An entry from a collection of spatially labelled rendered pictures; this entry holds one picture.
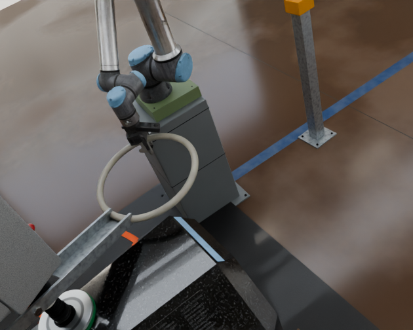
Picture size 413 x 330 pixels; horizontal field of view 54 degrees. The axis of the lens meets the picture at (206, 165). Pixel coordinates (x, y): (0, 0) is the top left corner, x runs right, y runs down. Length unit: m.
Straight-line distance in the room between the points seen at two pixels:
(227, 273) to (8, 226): 0.77
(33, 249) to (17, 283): 0.10
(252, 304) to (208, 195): 1.20
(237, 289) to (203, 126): 1.10
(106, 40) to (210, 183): 1.15
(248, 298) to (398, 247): 1.16
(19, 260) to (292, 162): 2.12
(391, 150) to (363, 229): 0.68
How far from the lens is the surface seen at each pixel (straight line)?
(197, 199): 2.64
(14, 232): 1.28
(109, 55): 1.96
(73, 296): 1.71
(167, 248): 1.66
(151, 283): 1.60
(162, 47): 2.06
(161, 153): 2.32
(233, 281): 1.58
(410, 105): 3.38
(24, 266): 1.34
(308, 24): 2.63
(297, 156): 3.02
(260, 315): 1.63
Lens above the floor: 2.10
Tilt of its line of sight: 42 degrees down
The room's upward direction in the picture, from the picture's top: 22 degrees counter-clockwise
